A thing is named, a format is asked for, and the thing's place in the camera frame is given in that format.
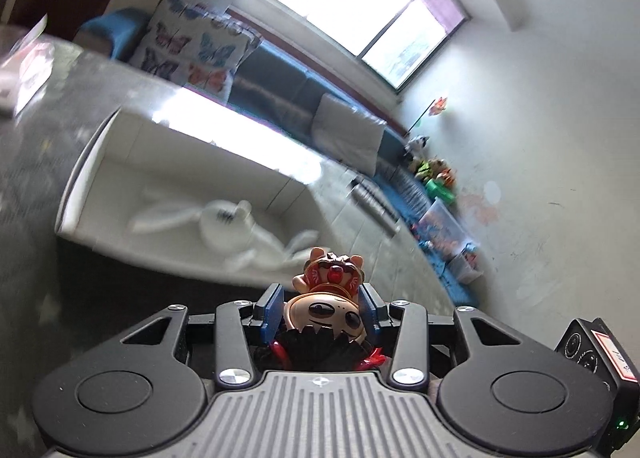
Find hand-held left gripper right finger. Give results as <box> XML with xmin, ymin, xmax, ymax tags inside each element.
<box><xmin>361</xmin><ymin>283</ymin><xmax>526</xmax><ymax>387</ymax></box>

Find green plastic bin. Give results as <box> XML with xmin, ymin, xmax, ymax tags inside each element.
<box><xmin>425</xmin><ymin>178</ymin><xmax>457</xmax><ymax>205</ymax></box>

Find colourful pinwheel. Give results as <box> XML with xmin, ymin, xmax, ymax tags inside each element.
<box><xmin>407</xmin><ymin>96</ymin><xmax>449</xmax><ymax>135</ymax></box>

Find white tissue pack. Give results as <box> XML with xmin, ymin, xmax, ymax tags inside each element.
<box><xmin>0</xmin><ymin>13</ymin><xmax>57</xmax><ymax>120</ymax></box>

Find butterfly print pillow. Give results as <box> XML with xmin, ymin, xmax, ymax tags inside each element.
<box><xmin>131</xmin><ymin>0</ymin><xmax>264</xmax><ymax>100</ymax></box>

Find grey cushion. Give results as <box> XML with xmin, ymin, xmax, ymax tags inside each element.
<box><xmin>311</xmin><ymin>93</ymin><xmax>389</xmax><ymax>177</ymax></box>

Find stuffed toys on sofa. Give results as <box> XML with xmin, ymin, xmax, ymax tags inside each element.
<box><xmin>409</xmin><ymin>157</ymin><xmax>452</xmax><ymax>185</ymax></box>

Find quilted grey desktop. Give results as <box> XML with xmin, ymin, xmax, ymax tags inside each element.
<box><xmin>0</xmin><ymin>35</ymin><xmax>453</xmax><ymax>439</ymax></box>

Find clear plastic toy bin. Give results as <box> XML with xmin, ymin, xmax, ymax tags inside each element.
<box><xmin>416</xmin><ymin>199</ymin><xmax>484</xmax><ymax>285</ymax></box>

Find grey remote control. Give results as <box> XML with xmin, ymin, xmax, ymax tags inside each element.
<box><xmin>352</xmin><ymin>188</ymin><xmax>402</xmax><ymax>237</ymax></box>

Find black and white cow plush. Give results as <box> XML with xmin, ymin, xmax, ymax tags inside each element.
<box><xmin>404</xmin><ymin>135</ymin><xmax>432</xmax><ymax>160</ymax></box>

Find grey cardboard box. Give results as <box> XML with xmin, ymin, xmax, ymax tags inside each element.
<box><xmin>54</xmin><ymin>107</ymin><xmax>326</xmax><ymax>285</ymax></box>

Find white rabbit toy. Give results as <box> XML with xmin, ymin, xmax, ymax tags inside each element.
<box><xmin>129</xmin><ymin>198</ymin><xmax>322</xmax><ymax>273</ymax></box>

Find red and black cartoon figurine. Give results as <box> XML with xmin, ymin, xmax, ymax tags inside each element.
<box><xmin>254</xmin><ymin>247</ymin><xmax>387</xmax><ymax>372</ymax></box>

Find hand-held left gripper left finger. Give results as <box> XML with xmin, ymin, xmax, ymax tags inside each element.
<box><xmin>120</xmin><ymin>283</ymin><xmax>285</xmax><ymax>387</ymax></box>

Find blue sofa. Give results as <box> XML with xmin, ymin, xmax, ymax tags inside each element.
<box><xmin>80</xmin><ymin>7</ymin><xmax>478</xmax><ymax>306</ymax></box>

